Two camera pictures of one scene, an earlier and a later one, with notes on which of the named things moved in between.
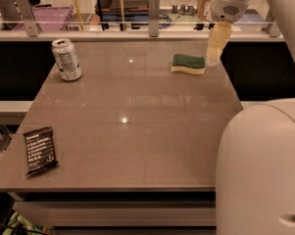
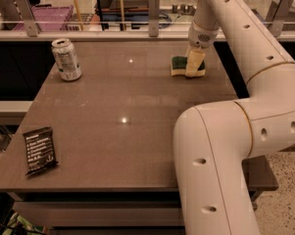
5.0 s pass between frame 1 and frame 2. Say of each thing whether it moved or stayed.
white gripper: moved
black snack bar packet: stayed
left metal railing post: stayed
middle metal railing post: stayed
